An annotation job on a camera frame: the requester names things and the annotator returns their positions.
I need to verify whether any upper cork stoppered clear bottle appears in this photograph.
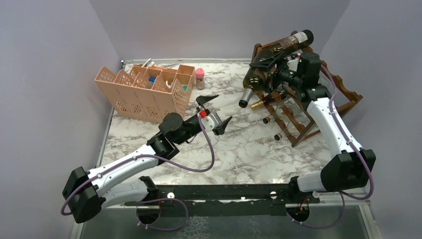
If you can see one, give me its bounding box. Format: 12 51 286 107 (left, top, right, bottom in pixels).
262 110 289 124

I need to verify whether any pink lidded spice jar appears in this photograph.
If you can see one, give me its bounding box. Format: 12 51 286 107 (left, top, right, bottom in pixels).
196 68 205 90

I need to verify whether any brown wooden wine rack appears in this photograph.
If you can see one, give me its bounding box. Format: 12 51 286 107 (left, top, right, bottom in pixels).
239 30 362 152

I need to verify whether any gold capped wine bottle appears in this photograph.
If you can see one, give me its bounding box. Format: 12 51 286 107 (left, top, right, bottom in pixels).
250 91 288 110

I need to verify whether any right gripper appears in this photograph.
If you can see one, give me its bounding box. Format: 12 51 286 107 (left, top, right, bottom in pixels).
250 51 304 94

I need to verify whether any peach plastic organizer basket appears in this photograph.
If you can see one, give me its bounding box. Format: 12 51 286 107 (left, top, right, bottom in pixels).
95 65 196 123

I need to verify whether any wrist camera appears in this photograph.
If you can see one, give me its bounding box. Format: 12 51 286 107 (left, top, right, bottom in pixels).
287 53 301 72
199 111 222 131

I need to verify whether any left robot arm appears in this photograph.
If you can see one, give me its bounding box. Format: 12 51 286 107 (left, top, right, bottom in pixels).
60 96 232 223

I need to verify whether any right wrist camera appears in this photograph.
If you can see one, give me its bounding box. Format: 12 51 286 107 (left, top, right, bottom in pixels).
287 53 301 72

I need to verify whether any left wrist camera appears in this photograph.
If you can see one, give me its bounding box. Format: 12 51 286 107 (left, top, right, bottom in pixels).
199 111 222 131

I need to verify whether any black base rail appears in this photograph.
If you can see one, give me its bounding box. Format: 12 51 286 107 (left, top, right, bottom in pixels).
125 183 319 217

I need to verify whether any cork stoppered clear bottle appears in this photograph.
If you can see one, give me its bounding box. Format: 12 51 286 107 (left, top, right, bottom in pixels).
262 110 289 124
274 124 299 141

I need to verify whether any lower cork stoppered clear bottle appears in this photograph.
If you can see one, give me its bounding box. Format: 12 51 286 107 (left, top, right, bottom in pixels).
274 124 299 141

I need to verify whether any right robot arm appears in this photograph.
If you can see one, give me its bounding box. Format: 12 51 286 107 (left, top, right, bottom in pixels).
250 51 376 203

